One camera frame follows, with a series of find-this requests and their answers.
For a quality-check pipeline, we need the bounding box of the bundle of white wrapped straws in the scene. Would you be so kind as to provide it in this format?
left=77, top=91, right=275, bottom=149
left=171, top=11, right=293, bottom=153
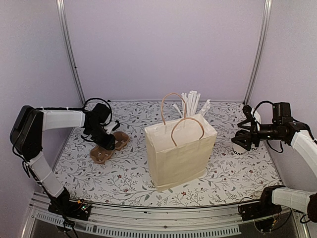
left=172, top=90, right=211, bottom=118

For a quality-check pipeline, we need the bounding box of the cream paper bag with handles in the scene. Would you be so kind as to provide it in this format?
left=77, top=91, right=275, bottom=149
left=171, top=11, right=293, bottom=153
left=144, top=98, right=217, bottom=191

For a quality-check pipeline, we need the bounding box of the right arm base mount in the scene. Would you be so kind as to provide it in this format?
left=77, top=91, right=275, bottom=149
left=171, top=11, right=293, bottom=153
left=238, top=185, right=285, bottom=233

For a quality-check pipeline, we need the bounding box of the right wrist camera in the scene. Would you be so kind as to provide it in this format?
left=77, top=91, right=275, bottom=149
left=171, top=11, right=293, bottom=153
left=242, top=105, right=262, bottom=126

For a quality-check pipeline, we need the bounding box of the aluminium frame post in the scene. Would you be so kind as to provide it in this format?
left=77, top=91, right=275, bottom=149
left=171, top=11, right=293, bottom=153
left=243, top=0, right=272, bottom=104
left=56, top=0, right=86, bottom=105

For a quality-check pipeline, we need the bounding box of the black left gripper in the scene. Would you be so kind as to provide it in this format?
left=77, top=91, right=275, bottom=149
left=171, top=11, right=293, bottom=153
left=86, top=123, right=116, bottom=150

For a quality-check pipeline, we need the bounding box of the right aluminium frame post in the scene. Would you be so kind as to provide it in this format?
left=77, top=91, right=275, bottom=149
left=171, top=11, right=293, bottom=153
left=243, top=0, right=272, bottom=104

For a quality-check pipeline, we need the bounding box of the left aluminium frame post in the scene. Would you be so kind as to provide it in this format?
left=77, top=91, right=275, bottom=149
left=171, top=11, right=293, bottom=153
left=56, top=0, right=86, bottom=105

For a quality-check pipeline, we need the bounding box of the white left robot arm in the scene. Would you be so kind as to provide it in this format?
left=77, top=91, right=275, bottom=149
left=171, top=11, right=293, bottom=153
left=10, top=103, right=120, bottom=215

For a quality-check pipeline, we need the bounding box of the brown cardboard cup carrier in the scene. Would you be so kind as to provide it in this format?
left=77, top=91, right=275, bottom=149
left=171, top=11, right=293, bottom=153
left=90, top=131, right=130, bottom=164

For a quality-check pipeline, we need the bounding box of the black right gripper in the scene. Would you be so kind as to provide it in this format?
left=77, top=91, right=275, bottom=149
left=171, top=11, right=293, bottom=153
left=232, top=119, right=283, bottom=151

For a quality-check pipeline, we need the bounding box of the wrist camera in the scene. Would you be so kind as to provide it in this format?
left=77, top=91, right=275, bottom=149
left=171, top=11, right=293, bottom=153
left=104, top=120, right=120, bottom=134
left=242, top=105, right=262, bottom=126

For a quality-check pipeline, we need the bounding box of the front aluminium rail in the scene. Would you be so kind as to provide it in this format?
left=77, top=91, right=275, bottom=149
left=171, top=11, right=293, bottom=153
left=22, top=192, right=311, bottom=238

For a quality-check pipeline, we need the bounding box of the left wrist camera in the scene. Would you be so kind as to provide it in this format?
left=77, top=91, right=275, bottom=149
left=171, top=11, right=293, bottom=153
left=104, top=120, right=120, bottom=134

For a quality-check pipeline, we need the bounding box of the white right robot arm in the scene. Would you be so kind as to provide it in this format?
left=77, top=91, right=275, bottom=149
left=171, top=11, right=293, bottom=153
left=231, top=101, right=317, bottom=223

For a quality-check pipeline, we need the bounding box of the white paper cup corner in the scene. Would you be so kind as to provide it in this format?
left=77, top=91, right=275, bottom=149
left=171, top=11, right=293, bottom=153
left=232, top=144, right=248, bottom=156

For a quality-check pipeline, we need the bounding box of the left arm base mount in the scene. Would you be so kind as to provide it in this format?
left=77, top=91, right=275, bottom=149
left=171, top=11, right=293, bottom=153
left=47, top=187, right=91, bottom=221

